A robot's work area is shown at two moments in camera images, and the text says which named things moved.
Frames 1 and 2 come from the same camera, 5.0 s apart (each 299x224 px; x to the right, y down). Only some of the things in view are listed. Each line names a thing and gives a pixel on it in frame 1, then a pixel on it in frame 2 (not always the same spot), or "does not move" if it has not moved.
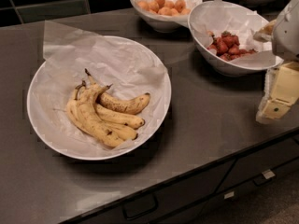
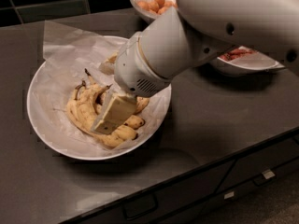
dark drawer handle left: [139, 206] does not move
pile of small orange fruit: [160, 6] does not move
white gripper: [287, 33] → [133, 66]
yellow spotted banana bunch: [109, 119] does not move
